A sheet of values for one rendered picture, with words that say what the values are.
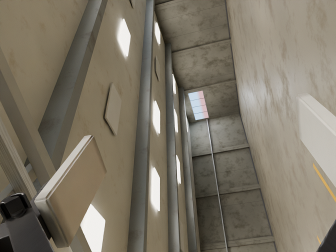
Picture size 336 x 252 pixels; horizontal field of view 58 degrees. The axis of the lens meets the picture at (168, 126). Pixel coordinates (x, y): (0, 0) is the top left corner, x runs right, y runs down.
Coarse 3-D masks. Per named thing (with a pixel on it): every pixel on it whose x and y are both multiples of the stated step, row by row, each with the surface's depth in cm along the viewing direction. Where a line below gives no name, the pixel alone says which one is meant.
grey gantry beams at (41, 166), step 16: (0, 48) 234; (0, 64) 231; (0, 80) 233; (0, 96) 238; (16, 96) 242; (16, 112) 243; (16, 128) 249; (32, 128) 254; (32, 144) 253; (32, 160) 260; (48, 160) 268; (32, 176) 261; (48, 176) 265; (0, 192) 235; (80, 240) 295
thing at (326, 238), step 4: (332, 224) 9; (332, 228) 9; (328, 232) 9; (332, 232) 9; (328, 236) 8; (332, 236) 8; (324, 240) 8; (328, 240) 8; (332, 240) 8; (320, 244) 8; (324, 244) 8; (328, 244) 8; (332, 244) 8; (320, 248) 8; (324, 248) 8; (328, 248) 8; (332, 248) 8
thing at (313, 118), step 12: (300, 96) 17; (300, 108) 17; (312, 108) 16; (324, 108) 15; (300, 120) 18; (312, 120) 16; (324, 120) 14; (300, 132) 18; (312, 132) 16; (324, 132) 14; (312, 144) 16; (324, 144) 14; (324, 156) 15; (324, 168) 15
